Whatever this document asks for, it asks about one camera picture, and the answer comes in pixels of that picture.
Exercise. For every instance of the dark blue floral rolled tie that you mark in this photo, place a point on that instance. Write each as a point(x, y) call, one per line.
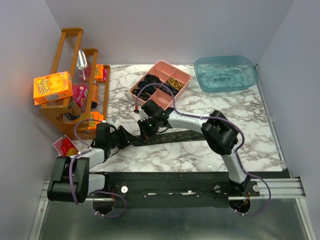
point(169, 89)

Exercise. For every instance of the orange bottle on rack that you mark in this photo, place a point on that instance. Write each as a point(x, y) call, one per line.
point(95, 96)

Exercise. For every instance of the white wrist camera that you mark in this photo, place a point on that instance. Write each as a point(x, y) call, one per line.
point(143, 115)
point(113, 119)

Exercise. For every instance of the pink product box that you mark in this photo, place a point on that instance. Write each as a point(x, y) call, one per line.
point(79, 94)

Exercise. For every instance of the small orange box lower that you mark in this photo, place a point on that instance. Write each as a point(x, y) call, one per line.
point(95, 118)

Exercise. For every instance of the black gold rolled tie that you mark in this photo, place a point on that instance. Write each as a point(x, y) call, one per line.
point(144, 96)

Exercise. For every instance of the yellow rolled tie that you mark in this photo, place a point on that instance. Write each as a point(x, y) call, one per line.
point(174, 83)

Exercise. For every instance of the orange Scrub Daddy box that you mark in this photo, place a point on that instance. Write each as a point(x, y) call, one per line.
point(52, 87)

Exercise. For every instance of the small orange box upper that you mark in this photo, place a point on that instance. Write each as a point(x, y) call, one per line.
point(100, 73)

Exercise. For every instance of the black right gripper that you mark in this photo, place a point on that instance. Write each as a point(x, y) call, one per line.
point(144, 133)

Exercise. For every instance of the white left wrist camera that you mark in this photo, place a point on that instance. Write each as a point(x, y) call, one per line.
point(113, 119)

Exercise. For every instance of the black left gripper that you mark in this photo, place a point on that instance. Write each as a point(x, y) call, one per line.
point(128, 137)

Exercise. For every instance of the metal scoop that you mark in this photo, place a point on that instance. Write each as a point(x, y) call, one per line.
point(82, 63)

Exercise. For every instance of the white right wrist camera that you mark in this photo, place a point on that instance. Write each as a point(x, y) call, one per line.
point(143, 115)

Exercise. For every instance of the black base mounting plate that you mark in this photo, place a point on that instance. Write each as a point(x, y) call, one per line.
point(155, 190)

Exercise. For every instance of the pink bin with fruit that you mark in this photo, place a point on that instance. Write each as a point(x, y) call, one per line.
point(65, 147)

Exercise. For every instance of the dark floral patterned necktie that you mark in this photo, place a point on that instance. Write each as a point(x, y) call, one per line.
point(170, 137)

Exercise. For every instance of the small orange box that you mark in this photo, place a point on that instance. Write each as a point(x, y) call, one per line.
point(100, 73)
point(95, 118)

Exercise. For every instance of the teal rolled tie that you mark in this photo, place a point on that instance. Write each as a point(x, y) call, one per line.
point(143, 84)

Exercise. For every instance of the translucent blue plastic tub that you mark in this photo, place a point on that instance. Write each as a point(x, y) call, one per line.
point(222, 74)

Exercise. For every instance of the pink divided organizer tray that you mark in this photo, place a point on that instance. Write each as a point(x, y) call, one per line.
point(164, 71)

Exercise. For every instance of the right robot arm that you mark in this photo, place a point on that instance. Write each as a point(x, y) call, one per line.
point(220, 134)

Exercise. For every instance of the dark tin can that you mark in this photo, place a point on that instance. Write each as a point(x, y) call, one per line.
point(74, 111)

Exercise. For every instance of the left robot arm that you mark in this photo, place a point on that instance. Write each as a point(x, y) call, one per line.
point(71, 180)

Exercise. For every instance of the aluminium rail frame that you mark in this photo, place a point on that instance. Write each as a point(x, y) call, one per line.
point(274, 209)

